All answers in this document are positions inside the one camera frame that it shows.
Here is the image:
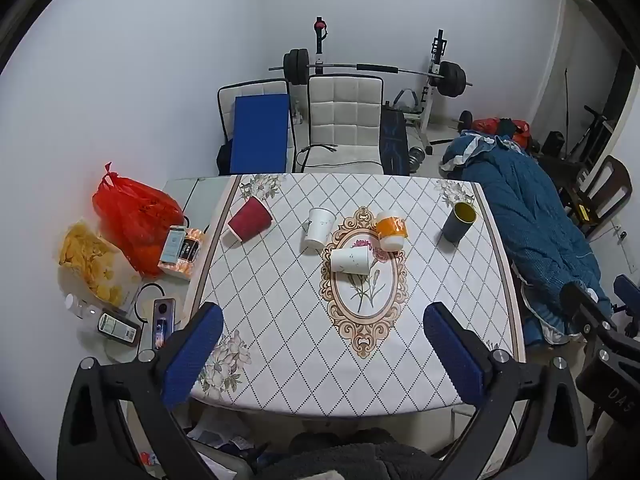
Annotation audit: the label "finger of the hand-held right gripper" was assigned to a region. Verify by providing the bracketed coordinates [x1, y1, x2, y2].
[559, 281, 618, 337]
[613, 274, 640, 339]

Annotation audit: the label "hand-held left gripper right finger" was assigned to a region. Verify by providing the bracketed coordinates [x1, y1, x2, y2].
[422, 301, 588, 480]

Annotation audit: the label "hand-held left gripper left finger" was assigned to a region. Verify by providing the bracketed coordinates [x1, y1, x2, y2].
[57, 302, 226, 480]

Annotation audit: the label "dark cup with yellow inside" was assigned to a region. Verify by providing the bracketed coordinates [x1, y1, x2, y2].
[441, 201, 478, 246]

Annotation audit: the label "orange and white cup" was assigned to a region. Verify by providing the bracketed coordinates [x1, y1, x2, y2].
[376, 211, 409, 251]

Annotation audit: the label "white speckled paper cup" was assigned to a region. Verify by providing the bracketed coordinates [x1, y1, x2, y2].
[301, 207, 337, 250]
[330, 246, 373, 276]

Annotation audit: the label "red paper cup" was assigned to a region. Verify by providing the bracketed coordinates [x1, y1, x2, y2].
[227, 196, 274, 244]

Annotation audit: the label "grey smartphone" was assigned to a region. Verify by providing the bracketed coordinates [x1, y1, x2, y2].
[151, 298, 177, 351]

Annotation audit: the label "white papers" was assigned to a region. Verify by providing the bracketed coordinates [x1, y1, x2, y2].
[189, 416, 263, 463]

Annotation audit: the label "diamond pattern floral tablecloth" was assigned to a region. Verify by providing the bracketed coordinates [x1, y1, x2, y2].
[189, 173, 526, 418]

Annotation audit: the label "blue quilted blanket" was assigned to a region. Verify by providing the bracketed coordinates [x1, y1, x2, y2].
[440, 130, 613, 346]

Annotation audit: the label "orange and black box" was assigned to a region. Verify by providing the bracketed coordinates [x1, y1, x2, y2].
[157, 227, 207, 281]

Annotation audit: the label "teal carton box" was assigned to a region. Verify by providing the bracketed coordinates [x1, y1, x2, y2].
[161, 226, 187, 266]

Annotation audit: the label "dark wooden chair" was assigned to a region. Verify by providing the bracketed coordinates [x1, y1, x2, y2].
[565, 155, 633, 238]

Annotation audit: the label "small white bottle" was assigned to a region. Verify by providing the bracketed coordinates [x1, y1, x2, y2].
[65, 294, 101, 321]

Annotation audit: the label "person's dark fleece clothing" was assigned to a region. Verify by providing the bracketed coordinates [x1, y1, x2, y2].
[287, 427, 438, 480]

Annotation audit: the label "clear bag of yellow chips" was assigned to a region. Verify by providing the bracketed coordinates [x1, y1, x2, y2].
[58, 220, 143, 311]

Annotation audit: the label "red plastic bag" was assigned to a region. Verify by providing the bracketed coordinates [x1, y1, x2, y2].
[92, 162, 186, 278]

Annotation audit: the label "black exercise machine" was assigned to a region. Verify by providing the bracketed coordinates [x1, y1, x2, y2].
[542, 105, 617, 161]

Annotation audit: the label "black bench pad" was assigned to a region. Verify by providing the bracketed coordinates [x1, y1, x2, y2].
[380, 107, 411, 176]

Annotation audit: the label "blue board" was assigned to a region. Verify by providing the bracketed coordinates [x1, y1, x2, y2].
[229, 94, 291, 176]

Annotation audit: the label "white door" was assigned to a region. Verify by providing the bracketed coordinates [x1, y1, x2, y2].
[531, 0, 623, 128]

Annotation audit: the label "black framed white chair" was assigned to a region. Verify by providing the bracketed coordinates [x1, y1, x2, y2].
[216, 79, 293, 176]

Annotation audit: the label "white padded chair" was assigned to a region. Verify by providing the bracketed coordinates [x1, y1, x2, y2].
[295, 74, 386, 175]

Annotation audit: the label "barbell with black plates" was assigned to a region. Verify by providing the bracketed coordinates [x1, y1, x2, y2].
[268, 49, 473, 99]

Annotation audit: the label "black cable loop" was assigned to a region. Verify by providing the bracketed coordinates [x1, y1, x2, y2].
[134, 282, 166, 313]

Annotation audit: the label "black cable on chair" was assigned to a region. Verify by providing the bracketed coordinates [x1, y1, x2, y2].
[295, 144, 382, 173]

